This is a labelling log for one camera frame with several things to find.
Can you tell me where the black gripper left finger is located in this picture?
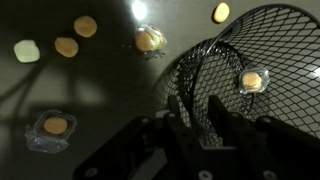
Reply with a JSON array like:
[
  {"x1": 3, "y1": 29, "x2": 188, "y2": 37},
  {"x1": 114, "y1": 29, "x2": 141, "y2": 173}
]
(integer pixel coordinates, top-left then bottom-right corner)
[{"x1": 167, "y1": 94, "x2": 218, "y2": 180}]

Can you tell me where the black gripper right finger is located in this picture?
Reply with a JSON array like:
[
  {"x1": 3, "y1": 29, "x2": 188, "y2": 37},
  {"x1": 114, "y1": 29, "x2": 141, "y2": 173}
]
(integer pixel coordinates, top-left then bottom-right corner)
[{"x1": 207, "y1": 94, "x2": 285, "y2": 180}]

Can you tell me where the black wire mesh basket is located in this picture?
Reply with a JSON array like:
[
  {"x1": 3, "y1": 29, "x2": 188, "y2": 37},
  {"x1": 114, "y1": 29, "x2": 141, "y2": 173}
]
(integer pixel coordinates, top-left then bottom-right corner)
[{"x1": 154, "y1": 3, "x2": 320, "y2": 148}]

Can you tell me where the orange candy in clear wrapper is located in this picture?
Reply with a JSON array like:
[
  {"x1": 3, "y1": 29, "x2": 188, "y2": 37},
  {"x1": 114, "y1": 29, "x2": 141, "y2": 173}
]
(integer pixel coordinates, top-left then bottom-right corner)
[
  {"x1": 238, "y1": 65, "x2": 270, "y2": 95},
  {"x1": 134, "y1": 23, "x2": 168, "y2": 60}
]

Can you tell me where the round orange candy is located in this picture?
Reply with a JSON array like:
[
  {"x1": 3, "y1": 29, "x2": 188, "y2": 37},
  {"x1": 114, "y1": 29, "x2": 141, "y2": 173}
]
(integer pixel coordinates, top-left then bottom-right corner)
[
  {"x1": 54, "y1": 36, "x2": 80, "y2": 59},
  {"x1": 73, "y1": 15, "x2": 98, "y2": 38},
  {"x1": 212, "y1": 1, "x2": 231, "y2": 24}
]

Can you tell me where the clear package with orange candy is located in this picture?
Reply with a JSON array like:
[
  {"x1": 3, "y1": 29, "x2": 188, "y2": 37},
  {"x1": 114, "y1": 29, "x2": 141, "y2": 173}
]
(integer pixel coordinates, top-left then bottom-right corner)
[{"x1": 24, "y1": 109, "x2": 78, "y2": 154}]

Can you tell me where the pale white candy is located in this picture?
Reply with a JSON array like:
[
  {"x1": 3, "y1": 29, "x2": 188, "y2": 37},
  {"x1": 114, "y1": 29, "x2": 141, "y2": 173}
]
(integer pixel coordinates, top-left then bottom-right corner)
[{"x1": 13, "y1": 39, "x2": 41, "y2": 64}]

